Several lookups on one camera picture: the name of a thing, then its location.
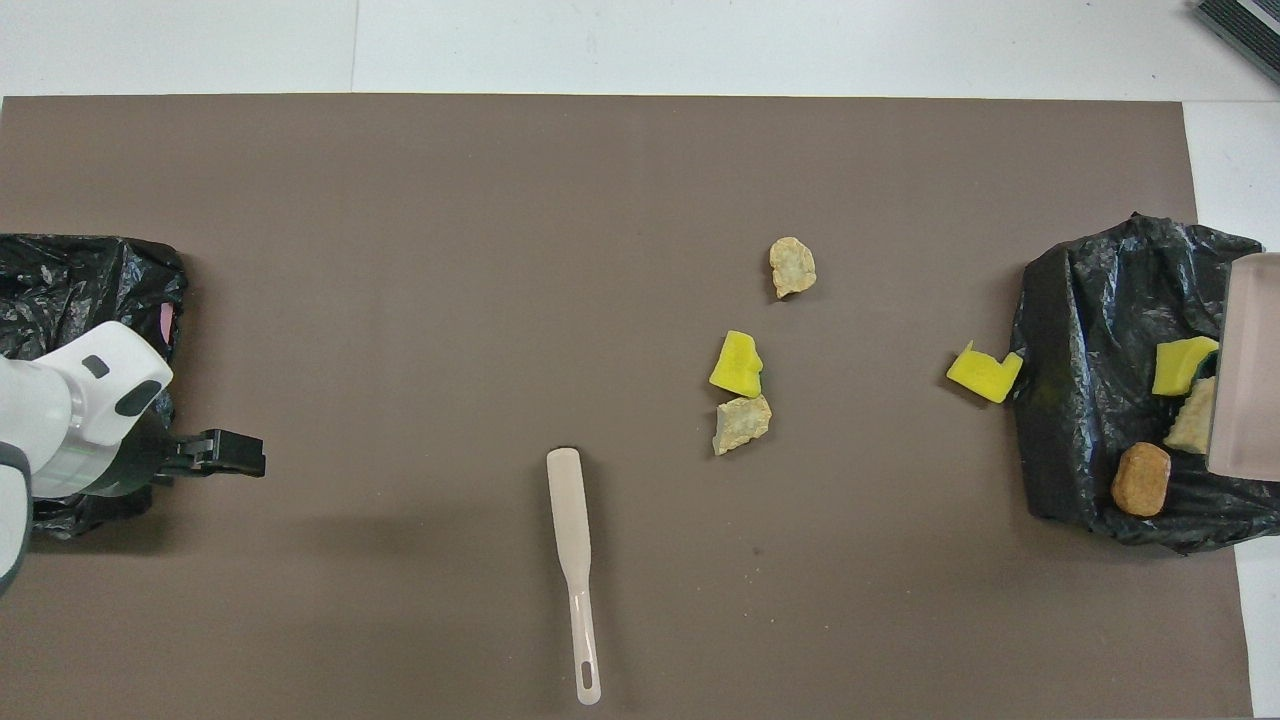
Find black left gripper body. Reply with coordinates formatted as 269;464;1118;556
100;410;201;499

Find beige hand brush black bristles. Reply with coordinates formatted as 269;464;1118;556
546;447;603;707

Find thick yellow sponge chunk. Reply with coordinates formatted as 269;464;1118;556
709;330;764;399

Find beige foam rock chunk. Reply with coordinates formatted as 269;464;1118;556
712;393;773;457

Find rounded beige foam chunk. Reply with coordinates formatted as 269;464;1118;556
768;236;817;299

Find L-shaped yellow sponge piece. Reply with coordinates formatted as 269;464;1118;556
946;340;1025;405

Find brown cork piece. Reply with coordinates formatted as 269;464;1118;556
1110;441;1173;518

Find small curved yellow sponge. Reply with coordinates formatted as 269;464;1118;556
1152;337;1221;398

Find grey-beige foam rock chunk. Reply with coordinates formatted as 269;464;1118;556
1163;375;1218;456

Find beige plastic dustpan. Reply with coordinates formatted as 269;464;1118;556
1205;252;1280;483

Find black bag bin pink spot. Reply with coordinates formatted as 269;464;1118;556
0;233;189;541

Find black bag lined bin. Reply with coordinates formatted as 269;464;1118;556
1010;212;1280;553

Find large brown table mat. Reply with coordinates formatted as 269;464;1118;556
0;94;1253;720

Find dark ribbed vent panel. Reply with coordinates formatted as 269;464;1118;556
1192;0;1280;83

